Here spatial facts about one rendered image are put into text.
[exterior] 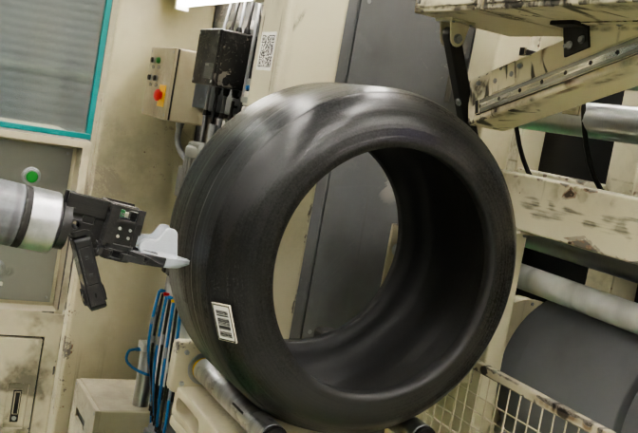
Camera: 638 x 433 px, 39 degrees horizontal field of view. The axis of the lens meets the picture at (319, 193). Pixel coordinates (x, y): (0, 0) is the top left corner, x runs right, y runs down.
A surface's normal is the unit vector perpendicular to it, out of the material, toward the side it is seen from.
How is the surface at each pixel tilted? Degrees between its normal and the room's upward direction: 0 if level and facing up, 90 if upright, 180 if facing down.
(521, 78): 90
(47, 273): 90
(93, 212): 90
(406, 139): 79
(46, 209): 61
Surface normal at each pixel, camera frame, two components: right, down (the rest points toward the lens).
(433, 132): 0.49, -0.03
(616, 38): -0.88, -0.12
